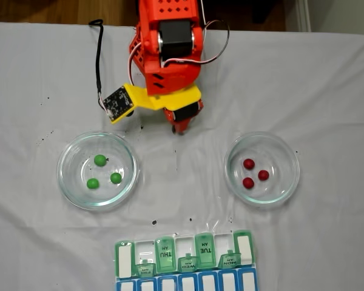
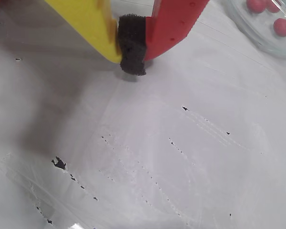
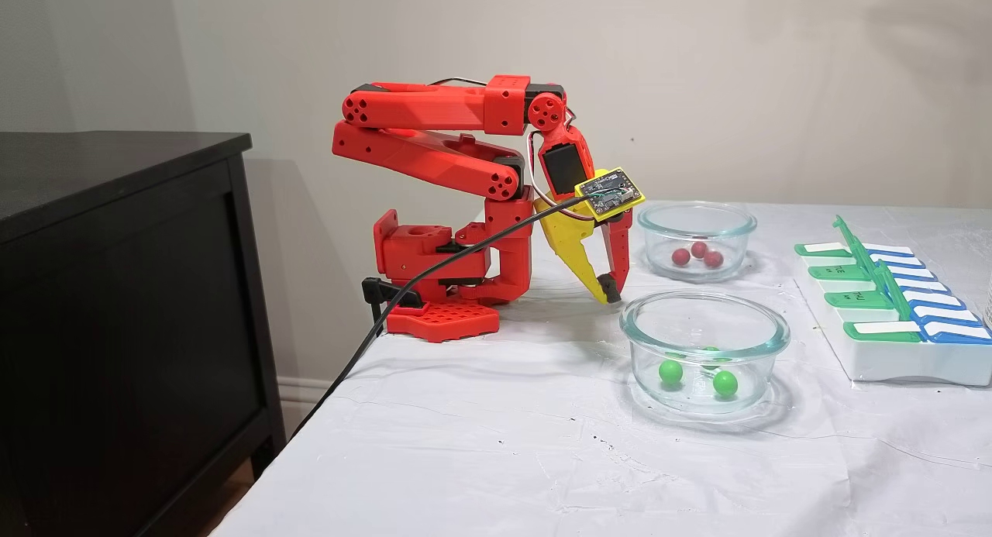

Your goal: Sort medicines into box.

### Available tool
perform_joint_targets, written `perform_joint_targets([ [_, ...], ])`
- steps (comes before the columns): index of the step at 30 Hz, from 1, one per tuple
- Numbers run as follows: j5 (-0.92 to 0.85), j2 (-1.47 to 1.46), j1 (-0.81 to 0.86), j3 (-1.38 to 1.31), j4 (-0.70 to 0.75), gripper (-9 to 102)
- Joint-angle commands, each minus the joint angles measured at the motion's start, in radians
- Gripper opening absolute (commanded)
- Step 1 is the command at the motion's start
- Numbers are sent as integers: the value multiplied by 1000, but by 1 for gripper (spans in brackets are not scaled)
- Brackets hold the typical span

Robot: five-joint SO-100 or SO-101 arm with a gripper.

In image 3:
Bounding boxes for weekly pill organizer box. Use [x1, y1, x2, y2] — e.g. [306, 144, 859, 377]
[794, 215, 992, 387]

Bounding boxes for glass bowl for red balls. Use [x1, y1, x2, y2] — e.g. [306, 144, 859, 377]
[637, 201, 758, 283]

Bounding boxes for glass bowl with green balls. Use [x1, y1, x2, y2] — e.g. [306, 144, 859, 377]
[619, 291, 792, 415]

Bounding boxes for black table clamp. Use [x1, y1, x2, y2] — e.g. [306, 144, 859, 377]
[361, 277, 423, 336]

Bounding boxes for white tablecloth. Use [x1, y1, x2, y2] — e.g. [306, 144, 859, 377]
[209, 200, 992, 537]

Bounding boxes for black wooden cabinet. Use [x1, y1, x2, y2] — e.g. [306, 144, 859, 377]
[0, 131, 286, 537]

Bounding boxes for camera board on yellow mount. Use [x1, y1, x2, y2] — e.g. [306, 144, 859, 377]
[575, 167, 646, 219]

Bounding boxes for black camera cable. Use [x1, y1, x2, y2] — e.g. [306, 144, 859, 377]
[287, 187, 617, 445]

